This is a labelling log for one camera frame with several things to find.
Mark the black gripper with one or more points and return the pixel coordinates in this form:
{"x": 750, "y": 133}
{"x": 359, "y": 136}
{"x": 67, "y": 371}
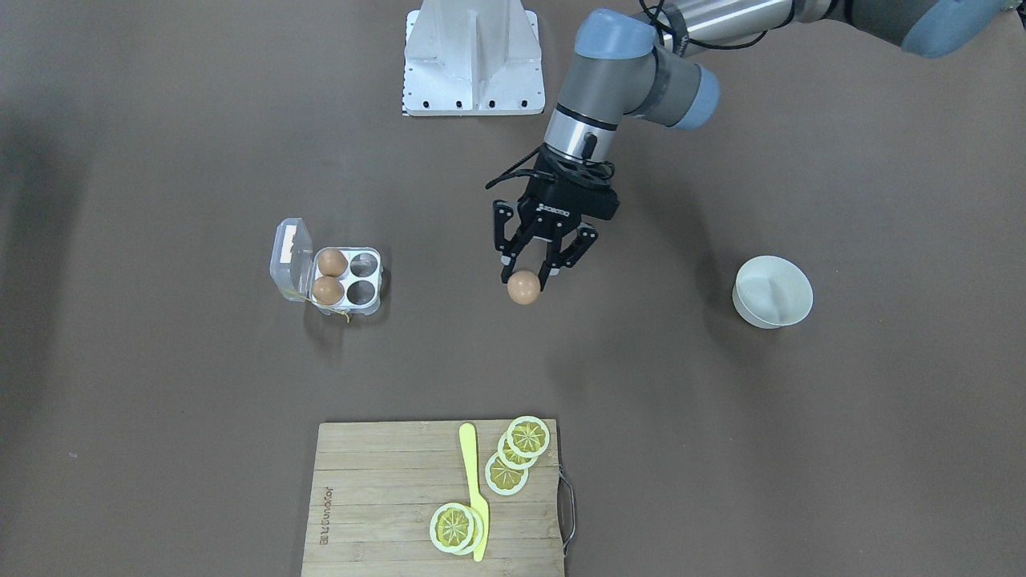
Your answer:
{"x": 547, "y": 222}

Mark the brown egg from bowl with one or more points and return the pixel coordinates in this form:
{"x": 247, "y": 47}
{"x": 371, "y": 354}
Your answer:
{"x": 524, "y": 287}

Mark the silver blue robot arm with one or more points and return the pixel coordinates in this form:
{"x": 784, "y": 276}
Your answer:
{"x": 638, "y": 66}

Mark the brown egg in box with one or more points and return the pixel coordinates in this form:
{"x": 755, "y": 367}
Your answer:
{"x": 327, "y": 290}
{"x": 332, "y": 262}

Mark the clear plastic egg box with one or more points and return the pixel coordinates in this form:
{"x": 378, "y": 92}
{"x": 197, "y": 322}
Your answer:
{"x": 342, "y": 280}

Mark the yellow plastic knife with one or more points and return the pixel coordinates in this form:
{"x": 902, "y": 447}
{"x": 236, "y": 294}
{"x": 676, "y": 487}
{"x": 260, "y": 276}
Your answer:
{"x": 468, "y": 443}

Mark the white bowl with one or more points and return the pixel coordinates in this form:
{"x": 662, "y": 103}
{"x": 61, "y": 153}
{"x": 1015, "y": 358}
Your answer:
{"x": 770, "y": 292}

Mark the wooden cutting board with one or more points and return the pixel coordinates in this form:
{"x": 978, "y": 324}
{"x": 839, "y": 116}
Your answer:
{"x": 376, "y": 487}

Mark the lemon slice by knife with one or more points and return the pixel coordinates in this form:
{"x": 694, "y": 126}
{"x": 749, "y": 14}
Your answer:
{"x": 456, "y": 529}

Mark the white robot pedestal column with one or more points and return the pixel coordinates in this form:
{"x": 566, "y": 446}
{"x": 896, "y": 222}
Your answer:
{"x": 472, "y": 58}

